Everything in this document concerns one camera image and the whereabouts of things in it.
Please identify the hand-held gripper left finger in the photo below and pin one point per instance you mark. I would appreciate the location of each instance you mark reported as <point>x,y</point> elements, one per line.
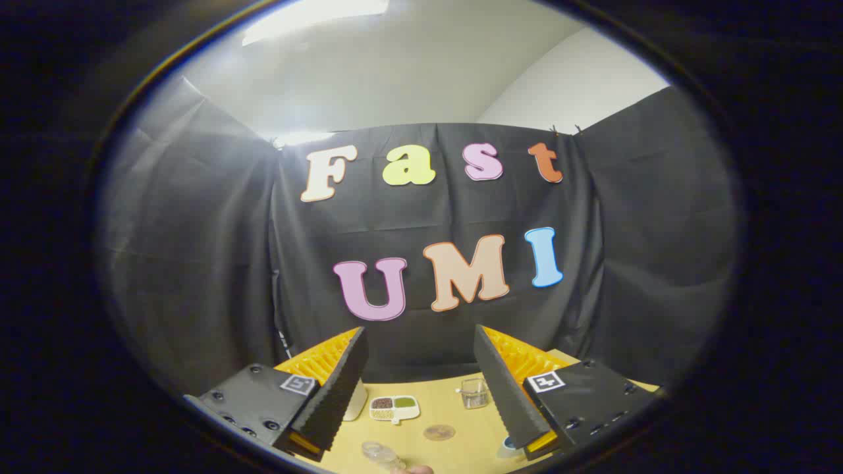
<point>339,395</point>

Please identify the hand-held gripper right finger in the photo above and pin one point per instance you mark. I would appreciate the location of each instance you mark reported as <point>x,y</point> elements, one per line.
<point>504,395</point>

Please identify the blue speckled white-rimmed cup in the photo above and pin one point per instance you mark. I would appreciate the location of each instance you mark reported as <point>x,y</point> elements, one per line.
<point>508,447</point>

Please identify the clear glass bottle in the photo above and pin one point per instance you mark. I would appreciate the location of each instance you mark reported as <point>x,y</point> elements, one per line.
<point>380,454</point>

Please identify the round wooden coaster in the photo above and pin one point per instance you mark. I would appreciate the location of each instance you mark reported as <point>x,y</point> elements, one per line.
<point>439,432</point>

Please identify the white square container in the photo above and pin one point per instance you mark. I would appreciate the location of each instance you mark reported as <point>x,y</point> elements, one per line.
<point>357,401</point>

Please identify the clear ribbed glass jar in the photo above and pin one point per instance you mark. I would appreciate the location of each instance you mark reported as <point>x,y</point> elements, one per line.
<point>475,395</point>

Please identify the white divided dish with beans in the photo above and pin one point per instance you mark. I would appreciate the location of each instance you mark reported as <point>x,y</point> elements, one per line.
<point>394,409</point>

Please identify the wooden table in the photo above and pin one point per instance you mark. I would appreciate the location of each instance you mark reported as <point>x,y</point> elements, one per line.
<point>441,401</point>

